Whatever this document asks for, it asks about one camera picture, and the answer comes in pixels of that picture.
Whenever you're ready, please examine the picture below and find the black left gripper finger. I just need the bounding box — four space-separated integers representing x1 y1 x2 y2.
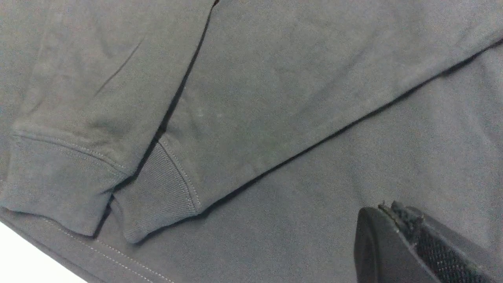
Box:
354 201 503 283

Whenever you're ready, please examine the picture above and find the gray long sleeve shirt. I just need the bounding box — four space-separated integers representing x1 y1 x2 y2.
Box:
1 0 502 283

